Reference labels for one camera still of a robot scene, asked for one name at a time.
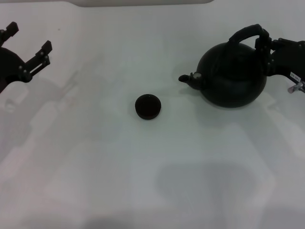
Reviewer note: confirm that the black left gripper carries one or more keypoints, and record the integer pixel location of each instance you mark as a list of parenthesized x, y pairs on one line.
[(9, 66)]

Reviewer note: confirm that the small black teacup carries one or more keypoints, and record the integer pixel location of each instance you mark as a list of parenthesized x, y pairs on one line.
[(147, 107)]

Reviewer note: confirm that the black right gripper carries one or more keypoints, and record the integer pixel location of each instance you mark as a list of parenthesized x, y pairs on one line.
[(288, 59)]

